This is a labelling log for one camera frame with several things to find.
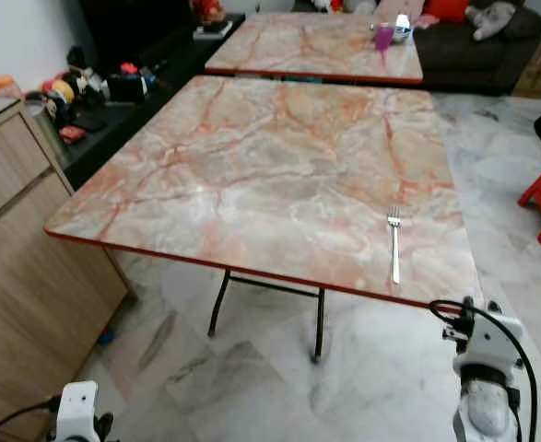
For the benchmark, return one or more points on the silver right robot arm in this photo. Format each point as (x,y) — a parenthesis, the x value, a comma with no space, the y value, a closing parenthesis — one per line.
(487,410)

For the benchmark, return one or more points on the brown cardboard box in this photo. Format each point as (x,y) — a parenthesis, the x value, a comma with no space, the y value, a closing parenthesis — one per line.
(539,72)

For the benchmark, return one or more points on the black television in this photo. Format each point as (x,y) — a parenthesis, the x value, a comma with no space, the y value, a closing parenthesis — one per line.
(136,32)

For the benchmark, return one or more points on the silver metal fork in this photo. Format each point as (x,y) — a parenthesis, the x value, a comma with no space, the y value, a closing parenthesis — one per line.
(395,249)

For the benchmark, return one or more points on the grey plush toy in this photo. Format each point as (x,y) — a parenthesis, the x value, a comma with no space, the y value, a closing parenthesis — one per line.
(489,20)

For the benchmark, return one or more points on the red laughing Buddha statue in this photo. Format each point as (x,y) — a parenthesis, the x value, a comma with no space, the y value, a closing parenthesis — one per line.
(206,9)

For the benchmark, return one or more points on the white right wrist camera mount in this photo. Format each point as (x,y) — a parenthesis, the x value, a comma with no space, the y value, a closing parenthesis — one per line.
(491,339)

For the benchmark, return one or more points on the stainless steel bowl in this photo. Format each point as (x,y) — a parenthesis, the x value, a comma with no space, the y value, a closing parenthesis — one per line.
(404,33)

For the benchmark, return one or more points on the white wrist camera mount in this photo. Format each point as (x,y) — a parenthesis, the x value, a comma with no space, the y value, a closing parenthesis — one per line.
(491,339)
(76,410)

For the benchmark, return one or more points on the pink cushion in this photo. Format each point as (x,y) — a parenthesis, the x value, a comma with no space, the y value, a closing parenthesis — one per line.
(397,7)

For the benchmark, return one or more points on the purple plastic cup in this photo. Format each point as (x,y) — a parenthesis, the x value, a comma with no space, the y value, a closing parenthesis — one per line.
(383,38)

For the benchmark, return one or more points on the white paper stack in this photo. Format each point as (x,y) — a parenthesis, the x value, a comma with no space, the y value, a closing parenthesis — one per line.
(213,30)

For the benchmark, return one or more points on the marble top folding table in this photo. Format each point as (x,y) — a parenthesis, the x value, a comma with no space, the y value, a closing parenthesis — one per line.
(307,46)
(270,175)

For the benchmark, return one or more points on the red cushion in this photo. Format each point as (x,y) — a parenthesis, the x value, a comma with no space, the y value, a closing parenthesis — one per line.
(447,9)

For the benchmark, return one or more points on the orange lid jar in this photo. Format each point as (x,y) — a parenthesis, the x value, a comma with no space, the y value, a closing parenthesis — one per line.
(5,86)

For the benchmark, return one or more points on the yellow round toy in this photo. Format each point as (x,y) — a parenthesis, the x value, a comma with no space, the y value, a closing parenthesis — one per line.
(63,92)

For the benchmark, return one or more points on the dark sofa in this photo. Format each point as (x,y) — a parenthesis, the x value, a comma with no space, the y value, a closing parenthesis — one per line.
(459,60)

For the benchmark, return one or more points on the red packet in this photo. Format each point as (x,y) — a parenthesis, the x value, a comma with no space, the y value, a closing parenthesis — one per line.
(72,134)

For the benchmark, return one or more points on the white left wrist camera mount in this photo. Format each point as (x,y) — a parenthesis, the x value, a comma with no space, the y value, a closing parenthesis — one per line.
(76,410)

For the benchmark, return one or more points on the light wooden cabinet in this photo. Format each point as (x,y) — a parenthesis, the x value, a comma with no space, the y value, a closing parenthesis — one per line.
(30,304)

